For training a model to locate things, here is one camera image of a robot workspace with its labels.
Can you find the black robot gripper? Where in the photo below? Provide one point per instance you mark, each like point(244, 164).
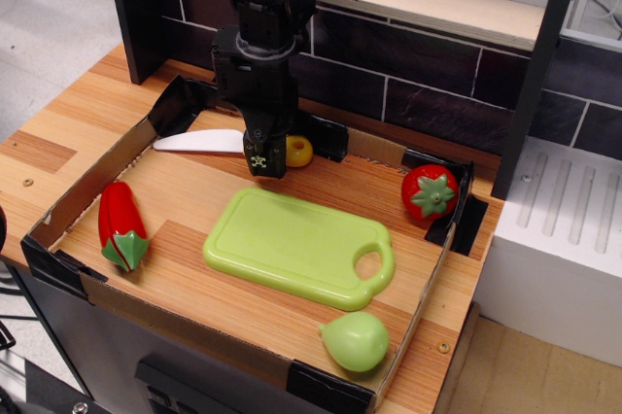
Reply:
point(258, 83)

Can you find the dark shelf frame with plywood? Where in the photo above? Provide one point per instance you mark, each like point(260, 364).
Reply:
point(399, 75)

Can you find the red toy strawberry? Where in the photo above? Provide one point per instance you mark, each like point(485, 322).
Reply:
point(429, 192)

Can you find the light green toy pear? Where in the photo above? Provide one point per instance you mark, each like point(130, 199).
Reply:
point(357, 341)

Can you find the light green plastic cutting board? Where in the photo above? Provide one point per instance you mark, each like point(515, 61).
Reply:
point(305, 249)

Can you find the white knife with yellow handle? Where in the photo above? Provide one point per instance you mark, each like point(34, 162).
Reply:
point(299, 150)

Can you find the red toy chili pepper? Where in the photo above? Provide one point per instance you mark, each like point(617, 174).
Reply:
point(123, 237)

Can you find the white dish drainer block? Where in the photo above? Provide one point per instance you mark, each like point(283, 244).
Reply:
point(554, 267)

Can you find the cardboard fence with black tape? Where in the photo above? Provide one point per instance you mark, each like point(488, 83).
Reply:
point(234, 341)

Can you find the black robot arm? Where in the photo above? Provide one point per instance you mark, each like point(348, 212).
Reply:
point(273, 24)

